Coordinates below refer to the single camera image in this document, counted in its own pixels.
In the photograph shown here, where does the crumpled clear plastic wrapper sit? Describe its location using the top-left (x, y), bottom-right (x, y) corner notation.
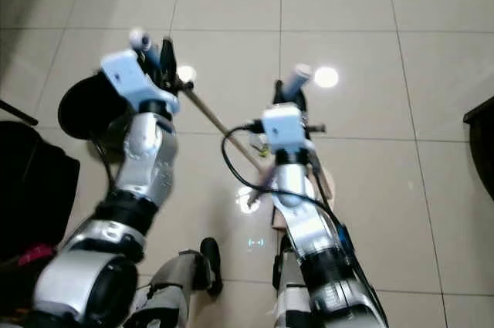
top-left (249, 134), bottom-right (272, 161)

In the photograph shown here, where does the black round bucket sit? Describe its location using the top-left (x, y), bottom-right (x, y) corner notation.
top-left (57, 73), bottom-right (126, 145)

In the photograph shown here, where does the thin black rod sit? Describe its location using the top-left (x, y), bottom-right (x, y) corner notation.
top-left (0, 100), bottom-right (40, 127)

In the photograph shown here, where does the large black bag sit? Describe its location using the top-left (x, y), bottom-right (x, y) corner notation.
top-left (0, 121), bottom-right (83, 267)

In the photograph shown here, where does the robot left leg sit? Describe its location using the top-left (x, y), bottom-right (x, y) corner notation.
top-left (123, 236), bottom-right (225, 328)

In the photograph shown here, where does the robot leg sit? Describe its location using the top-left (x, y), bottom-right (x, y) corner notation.
top-left (272, 237), bottom-right (319, 328)
top-left (123, 236), bottom-right (225, 328)

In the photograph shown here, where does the robot right leg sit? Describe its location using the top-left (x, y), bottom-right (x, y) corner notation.
top-left (272, 237), bottom-right (319, 328)

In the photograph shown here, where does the dark furniture corner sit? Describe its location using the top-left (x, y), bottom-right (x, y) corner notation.
top-left (462, 96), bottom-right (494, 184)

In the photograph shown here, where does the black vacuum with red wheel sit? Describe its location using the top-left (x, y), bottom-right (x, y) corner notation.
top-left (0, 242), bottom-right (59, 321)

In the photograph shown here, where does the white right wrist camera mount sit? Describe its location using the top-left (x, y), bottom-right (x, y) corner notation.
top-left (261, 103), bottom-right (306, 151)

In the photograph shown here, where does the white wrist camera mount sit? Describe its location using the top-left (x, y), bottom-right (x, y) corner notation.
top-left (261, 103), bottom-right (306, 151)
top-left (100, 49), bottom-right (180, 114)

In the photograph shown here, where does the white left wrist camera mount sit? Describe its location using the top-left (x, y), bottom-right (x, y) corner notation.
top-left (100, 49), bottom-right (180, 114)

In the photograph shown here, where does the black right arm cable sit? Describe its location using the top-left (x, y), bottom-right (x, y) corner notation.
top-left (221, 123), bottom-right (350, 225)

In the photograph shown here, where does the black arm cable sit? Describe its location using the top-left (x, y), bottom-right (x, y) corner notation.
top-left (89, 137), bottom-right (117, 190)
top-left (221, 123), bottom-right (350, 225)

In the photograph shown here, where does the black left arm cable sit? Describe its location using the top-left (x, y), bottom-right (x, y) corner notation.
top-left (89, 137), bottom-right (117, 190)

